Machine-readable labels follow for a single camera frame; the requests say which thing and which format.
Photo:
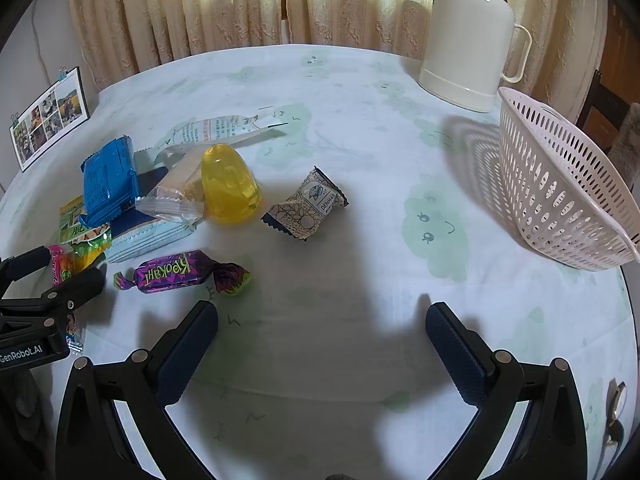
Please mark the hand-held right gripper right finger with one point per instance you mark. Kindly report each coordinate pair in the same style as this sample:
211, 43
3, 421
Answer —
452, 345

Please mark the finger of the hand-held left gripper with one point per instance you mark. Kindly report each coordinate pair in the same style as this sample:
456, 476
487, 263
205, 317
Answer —
25, 262
80, 285

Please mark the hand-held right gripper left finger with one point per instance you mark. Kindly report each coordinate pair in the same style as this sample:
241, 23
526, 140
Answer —
192, 340

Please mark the pink snack packet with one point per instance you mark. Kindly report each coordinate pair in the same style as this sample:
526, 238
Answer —
60, 265

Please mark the green snack packet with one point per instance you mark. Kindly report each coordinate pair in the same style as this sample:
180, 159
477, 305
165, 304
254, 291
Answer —
80, 240

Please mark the navy and pale green packet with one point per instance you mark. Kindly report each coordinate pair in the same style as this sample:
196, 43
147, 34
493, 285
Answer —
145, 237

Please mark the pastry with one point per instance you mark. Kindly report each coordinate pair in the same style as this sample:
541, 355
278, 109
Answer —
175, 195

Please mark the white plastic basket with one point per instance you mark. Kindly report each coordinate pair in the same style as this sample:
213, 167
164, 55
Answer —
560, 195

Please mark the person's left hand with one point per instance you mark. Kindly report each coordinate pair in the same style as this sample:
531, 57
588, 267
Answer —
22, 400

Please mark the purple wrapped candy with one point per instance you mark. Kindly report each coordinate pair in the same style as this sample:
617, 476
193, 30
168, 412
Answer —
170, 270

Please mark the cloud print tablecloth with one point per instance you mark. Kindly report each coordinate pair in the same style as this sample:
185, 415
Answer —
350, 310

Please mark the blue snack packet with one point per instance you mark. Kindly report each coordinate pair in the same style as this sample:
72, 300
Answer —
107, 180

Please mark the green binder clip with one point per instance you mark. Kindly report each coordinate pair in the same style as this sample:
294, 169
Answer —
62, 74
14, 120

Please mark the photo calendar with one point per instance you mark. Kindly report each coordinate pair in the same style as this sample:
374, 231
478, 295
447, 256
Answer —
47, 117

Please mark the yellow jelly cup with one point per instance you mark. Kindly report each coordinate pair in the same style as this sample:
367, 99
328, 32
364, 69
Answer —
230, 190

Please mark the patterned cookie packet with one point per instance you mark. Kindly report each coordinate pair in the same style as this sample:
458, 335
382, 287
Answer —
300, 207

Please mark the small metal object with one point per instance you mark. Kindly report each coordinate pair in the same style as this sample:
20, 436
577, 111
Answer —
616, 405

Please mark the white printed snack packet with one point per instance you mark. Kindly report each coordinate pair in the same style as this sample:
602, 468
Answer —
220, 129

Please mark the grey fuzzy cushion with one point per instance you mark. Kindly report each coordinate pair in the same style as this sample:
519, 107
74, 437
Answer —
627, 145

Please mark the dark wooden chair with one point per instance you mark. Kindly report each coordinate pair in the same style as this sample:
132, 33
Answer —
597, 105

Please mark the beige lace curtain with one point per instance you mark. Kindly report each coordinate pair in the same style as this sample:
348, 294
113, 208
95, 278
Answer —
360, 0
175, 5

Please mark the white thermos jug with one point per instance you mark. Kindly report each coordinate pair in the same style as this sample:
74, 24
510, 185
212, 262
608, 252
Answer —
470, 35

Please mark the brown wooden door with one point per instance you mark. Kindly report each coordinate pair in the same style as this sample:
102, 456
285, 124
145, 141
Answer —
622, 45

